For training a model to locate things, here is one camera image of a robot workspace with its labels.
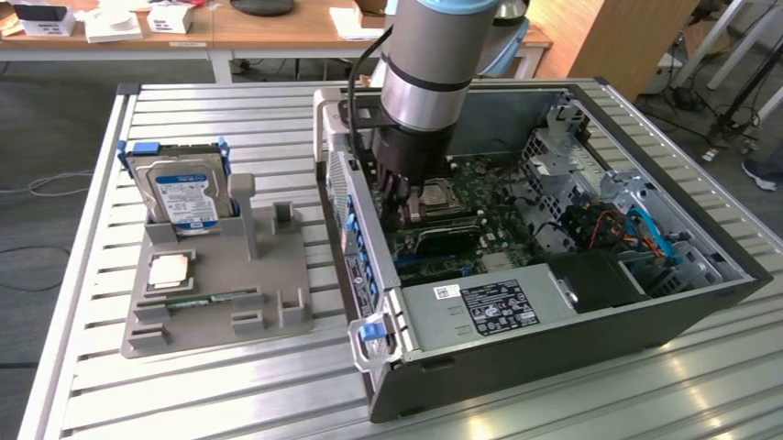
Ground grey parts rack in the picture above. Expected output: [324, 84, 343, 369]
[119, 172, 318, 361]

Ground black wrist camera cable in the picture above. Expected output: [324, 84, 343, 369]
[347, 25, 396, 155]

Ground silver chipset heatsink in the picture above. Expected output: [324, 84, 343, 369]
[479, 253, 516, 272]

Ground silver CPU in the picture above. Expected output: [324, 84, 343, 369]
[424, 182, 454, 207]
[148, 254, 192, 291]

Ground white box black insert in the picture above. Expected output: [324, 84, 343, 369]
[12, 3, 79, 37]

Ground wooden desk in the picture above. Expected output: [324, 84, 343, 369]
[211, 0, 555, 83]
[0, 0, 215, 63]

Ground green RAM stick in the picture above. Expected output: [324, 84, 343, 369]
[138, 292, 264, 311]

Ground white round device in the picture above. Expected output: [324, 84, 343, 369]
[83, 7, 146, 45]

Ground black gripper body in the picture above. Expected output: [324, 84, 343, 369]
[368, 124, 459, 187]

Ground green low-profile graphics card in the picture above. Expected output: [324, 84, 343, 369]
[391, 223, 484, 260]

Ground blue flat data wire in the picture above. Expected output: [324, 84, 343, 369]
[624, 205, 684, 268]

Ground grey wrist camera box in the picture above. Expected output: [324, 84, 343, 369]
[322, 96, 388, 139]

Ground white sneaker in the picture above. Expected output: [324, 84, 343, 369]
[741, 158, 783, 192]

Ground red orange wire bundle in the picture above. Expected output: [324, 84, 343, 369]
[584, 206, 642, 251]

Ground black rear label sticker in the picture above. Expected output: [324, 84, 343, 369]
[344, 254, 382, 322]

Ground black tripod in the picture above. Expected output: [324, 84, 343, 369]
[708, 45, 783, 155]

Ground white table frame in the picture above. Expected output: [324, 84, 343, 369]
[670, 0, 783, 120]

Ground white floor cable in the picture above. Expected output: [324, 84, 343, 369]
[27, 167, 94, 197]

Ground green motherboard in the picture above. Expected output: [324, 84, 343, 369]
[364, 150, 555, 288]

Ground white floor device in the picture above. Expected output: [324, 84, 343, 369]
[655, 50, 692, 95]

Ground metal disk bay cage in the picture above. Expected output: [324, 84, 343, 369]
[519, 101, 729, 300]

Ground white labelled box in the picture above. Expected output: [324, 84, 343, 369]
[146, 3, 199, 34]

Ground black plastic shroud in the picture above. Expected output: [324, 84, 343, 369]
[542, 248, 655, 316]

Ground white paper stack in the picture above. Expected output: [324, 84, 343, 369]
[328, 5, 392, 43]

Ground silver hard disk blue label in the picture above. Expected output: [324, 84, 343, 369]
[134, 154, 238, 237]

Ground black floor cable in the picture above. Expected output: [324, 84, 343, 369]
[0, 246, 67, 292]

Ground wooden cabinet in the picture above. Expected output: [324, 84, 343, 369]
[538, 0, 702, 95]

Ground black round object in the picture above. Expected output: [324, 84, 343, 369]
[230, 0, 300, 17]

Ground blue disk caddy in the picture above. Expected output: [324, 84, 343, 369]
[114, 138, 232, 221]

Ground black open PC case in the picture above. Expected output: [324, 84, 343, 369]
[310, 82, 775, 425]

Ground metal CPU socket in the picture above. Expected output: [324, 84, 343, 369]
[408, 176, 470, 221]

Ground grey power supply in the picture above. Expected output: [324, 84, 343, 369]
[398, 263, 582, 355]

